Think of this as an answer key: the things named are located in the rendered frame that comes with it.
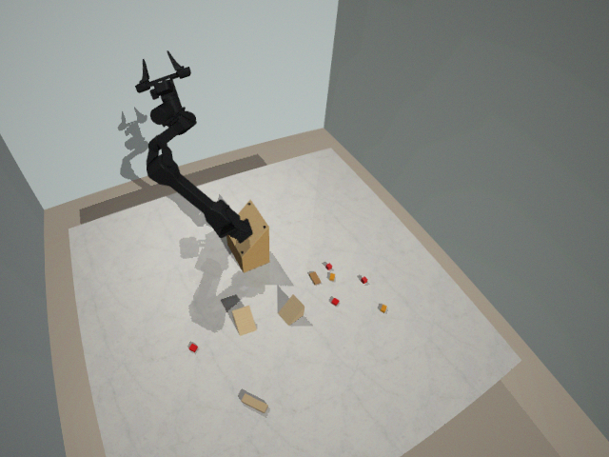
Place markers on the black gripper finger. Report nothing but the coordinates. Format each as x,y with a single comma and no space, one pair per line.
174,63
145,76

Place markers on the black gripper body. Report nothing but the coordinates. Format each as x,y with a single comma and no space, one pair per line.
182,73

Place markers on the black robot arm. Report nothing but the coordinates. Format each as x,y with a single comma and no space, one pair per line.
163,170

